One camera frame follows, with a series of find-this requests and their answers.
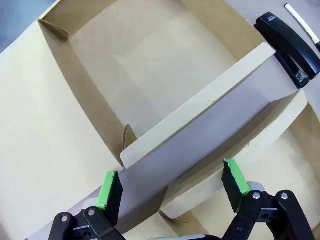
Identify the black stapler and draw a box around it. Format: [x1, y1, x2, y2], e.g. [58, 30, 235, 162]
[253, 11, 320, 90]

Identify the brown cardboard box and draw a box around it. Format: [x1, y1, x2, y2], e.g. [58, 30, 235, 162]
[0, 0, 277, 240]
[24, 42, 320, 240]

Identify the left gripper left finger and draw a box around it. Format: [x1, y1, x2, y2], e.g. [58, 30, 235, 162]
[48, 170, 126, 240]

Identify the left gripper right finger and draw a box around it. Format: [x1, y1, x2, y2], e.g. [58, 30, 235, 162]
[221, 158, 314, 240]

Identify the white marker black cap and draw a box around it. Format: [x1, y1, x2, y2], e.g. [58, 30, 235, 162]
[284, 2, 320, 53]

